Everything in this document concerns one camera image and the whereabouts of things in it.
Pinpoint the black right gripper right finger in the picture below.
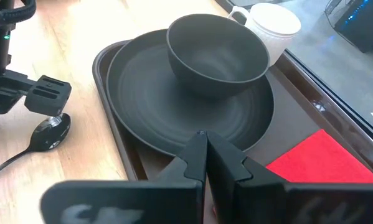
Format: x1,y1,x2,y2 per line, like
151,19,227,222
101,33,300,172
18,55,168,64
206,130,373,224

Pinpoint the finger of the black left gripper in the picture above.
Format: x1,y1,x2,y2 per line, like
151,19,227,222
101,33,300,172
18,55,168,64
24,74,73,118

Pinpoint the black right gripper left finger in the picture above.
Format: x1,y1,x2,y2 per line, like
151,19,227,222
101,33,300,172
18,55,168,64
39,130,208,224

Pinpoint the shiny metal spoon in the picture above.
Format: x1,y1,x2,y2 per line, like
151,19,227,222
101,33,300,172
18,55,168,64
0,112,72,182

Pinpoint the red cloth napkin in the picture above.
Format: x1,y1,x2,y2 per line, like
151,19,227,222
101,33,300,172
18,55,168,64
265,128,373,185

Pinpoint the dark grey plate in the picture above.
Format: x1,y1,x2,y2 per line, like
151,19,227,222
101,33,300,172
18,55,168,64
105,28,275,157

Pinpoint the dark grey bowl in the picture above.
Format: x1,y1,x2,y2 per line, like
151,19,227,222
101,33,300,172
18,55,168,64
166,13,271,100

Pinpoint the white ceramic mug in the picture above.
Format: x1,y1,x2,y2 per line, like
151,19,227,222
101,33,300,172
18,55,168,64
227,2,302,68

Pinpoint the brown plastic tray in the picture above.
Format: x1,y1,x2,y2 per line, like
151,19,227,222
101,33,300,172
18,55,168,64
92,39,373,184

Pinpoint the black computer with blue light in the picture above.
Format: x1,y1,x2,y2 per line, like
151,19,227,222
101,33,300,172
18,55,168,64
324,0,373,54

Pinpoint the black corrugated cable hose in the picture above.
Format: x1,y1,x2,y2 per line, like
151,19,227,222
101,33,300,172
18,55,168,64
0,0,37,25

